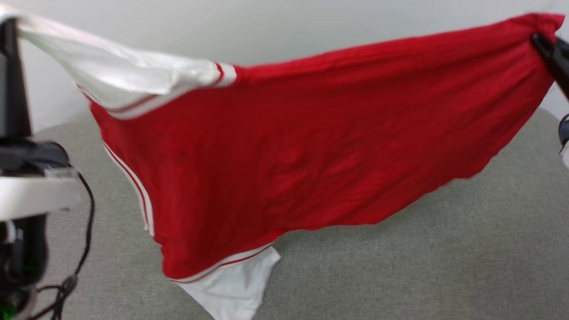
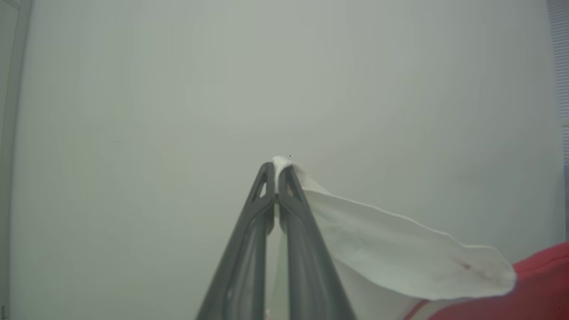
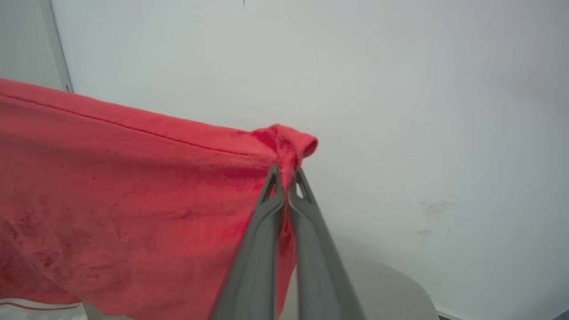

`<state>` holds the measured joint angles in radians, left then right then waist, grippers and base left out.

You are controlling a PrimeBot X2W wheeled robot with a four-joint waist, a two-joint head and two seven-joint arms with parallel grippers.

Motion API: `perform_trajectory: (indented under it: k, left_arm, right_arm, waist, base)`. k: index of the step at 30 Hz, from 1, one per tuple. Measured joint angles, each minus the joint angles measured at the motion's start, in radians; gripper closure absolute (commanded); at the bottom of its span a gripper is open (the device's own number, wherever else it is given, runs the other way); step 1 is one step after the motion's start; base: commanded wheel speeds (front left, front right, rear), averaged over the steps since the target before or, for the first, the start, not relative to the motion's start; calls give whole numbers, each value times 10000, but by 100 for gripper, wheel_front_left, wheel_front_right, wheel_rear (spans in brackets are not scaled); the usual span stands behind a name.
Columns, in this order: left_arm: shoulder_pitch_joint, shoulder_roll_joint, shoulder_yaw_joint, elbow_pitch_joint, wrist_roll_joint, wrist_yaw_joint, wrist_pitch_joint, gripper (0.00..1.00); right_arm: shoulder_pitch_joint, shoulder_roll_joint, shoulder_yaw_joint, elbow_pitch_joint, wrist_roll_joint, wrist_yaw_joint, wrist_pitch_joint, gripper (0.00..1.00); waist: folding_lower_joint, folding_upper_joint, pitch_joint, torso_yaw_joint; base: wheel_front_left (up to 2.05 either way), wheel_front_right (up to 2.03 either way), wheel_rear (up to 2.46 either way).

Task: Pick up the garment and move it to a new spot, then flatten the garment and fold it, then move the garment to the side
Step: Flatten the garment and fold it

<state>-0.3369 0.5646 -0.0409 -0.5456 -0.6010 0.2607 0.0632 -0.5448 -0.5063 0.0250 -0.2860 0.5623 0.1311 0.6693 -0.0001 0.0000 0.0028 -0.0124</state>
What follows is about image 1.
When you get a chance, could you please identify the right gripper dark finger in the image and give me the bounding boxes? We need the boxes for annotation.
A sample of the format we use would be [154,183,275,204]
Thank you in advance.
[531,33,569,101]

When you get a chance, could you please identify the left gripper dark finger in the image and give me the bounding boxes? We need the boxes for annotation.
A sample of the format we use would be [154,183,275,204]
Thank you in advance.
[0,18,33,142]

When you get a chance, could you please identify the thin black cable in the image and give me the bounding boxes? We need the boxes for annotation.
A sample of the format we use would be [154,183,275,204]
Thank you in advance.
[27,172,96,320]

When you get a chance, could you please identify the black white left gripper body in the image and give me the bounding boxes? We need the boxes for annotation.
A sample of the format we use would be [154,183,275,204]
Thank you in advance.
[0,140,86,222]

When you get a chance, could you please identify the red jersey with white sleeves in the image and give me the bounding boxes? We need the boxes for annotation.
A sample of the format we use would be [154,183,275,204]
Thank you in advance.
[18,12,566,320]

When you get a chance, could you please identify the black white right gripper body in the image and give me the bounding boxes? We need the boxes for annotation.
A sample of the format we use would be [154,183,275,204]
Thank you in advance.
[558,113,569,168]

